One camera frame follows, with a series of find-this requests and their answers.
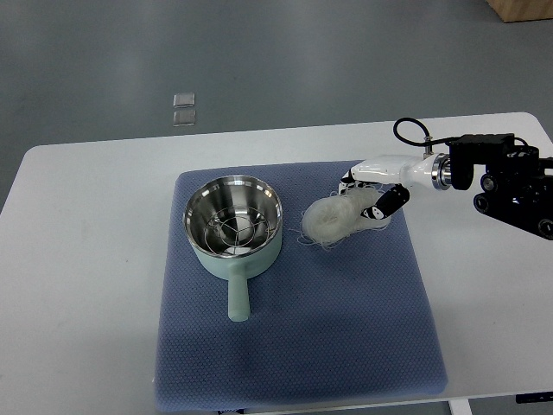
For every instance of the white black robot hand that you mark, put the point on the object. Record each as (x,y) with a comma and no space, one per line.
(397,175)

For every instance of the white vermicelli nest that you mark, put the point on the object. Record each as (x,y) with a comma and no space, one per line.
(329,220)

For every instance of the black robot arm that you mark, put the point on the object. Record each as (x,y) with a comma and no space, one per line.
(517,183)

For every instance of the mint green steel pot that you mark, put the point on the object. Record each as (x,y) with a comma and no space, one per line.
(235,191)

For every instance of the blue textured mat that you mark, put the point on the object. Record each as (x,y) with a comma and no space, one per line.
(353,321)

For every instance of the upper floor metal plate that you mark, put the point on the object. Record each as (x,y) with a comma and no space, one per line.
(184,100)

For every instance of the floor metal plate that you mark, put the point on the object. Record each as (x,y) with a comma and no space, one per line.
(184,100)
(184,117)

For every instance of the lower floor metal plate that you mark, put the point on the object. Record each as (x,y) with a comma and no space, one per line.
(184,117)

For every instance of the white table leg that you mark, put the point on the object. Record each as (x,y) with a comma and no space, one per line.
(460,407)

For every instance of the black table control panel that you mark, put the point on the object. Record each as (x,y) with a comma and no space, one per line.
(530,398)

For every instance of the wire steaming rack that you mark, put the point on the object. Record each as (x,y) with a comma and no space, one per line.
(236,231)

